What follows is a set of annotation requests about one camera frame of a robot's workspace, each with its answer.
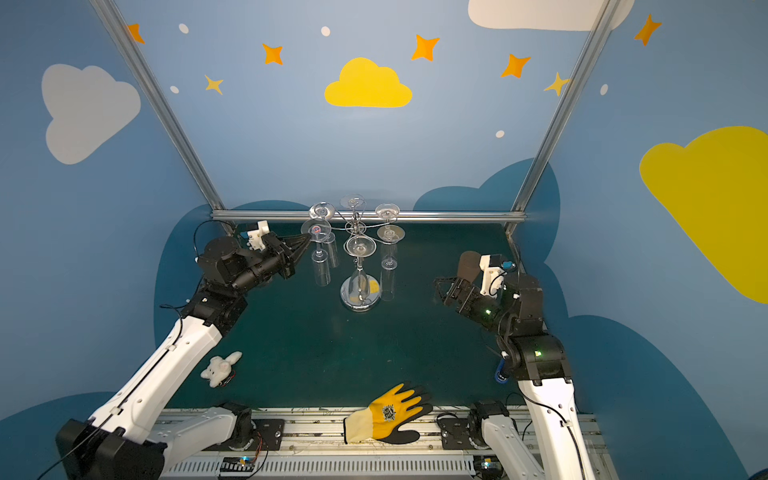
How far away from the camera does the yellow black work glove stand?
2.43ft

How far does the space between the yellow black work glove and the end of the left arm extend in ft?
1.37

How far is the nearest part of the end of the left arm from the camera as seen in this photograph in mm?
615
